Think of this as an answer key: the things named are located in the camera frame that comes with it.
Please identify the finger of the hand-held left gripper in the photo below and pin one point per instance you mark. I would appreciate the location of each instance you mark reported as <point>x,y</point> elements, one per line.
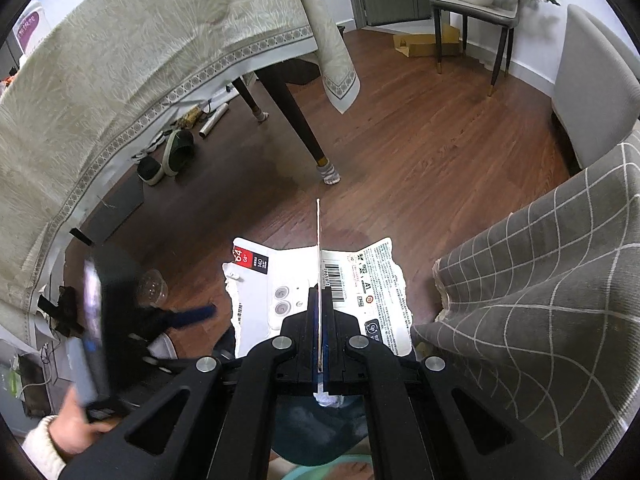
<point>192,316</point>

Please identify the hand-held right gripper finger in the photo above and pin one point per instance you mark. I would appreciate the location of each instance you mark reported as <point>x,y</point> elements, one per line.
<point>314,320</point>
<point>326,330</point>

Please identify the white torn cardboard package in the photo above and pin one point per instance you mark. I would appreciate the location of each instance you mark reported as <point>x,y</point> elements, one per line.
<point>290,280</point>

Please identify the thin white stick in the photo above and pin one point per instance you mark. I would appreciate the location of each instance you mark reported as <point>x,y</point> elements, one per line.
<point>319,240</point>

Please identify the teal trash bin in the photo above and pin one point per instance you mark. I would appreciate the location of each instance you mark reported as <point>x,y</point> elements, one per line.
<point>310,435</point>

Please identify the person's left forearm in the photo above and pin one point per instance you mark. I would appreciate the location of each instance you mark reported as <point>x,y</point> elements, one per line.
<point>42,450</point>

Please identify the person's left hand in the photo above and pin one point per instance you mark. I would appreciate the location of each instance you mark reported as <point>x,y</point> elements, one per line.
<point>75,430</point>

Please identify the clear plastic cup lid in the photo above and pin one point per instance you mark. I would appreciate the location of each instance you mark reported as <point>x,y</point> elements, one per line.
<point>152,285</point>

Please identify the dark floor mat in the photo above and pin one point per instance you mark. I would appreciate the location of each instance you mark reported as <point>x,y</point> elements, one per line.
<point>117,205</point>

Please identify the black and white sneakers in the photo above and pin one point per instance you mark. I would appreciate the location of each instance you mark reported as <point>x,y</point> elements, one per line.
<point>150,149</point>

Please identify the light green basin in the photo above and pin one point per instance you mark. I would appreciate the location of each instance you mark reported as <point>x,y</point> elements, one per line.
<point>287,471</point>

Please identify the grey table leg sock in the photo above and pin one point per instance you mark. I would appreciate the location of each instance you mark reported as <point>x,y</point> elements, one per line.
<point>261,116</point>
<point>329,172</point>

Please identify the rolled paper tube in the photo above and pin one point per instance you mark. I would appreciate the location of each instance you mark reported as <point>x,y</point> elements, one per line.
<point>212,121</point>

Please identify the dark table leg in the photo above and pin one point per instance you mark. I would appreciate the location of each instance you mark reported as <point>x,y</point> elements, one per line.
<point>295,115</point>
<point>247,95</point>

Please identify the table with lace tablecloth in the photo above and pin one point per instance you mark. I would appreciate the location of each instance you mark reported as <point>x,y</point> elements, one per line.
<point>125,60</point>

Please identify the grey plaid sofa cover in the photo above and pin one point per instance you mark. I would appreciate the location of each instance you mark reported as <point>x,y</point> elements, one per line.
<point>550,285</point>

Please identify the purple and white bag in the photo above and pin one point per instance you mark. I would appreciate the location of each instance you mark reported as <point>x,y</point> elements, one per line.
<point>30,25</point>

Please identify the cardboard box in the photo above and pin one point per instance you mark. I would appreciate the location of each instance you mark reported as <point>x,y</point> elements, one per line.
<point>425,46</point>

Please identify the grey side chair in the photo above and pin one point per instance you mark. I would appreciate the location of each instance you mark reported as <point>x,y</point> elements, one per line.
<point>470,2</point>

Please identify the light grey upholstered chair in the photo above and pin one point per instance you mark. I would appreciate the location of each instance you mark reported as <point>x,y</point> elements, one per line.
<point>590,90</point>

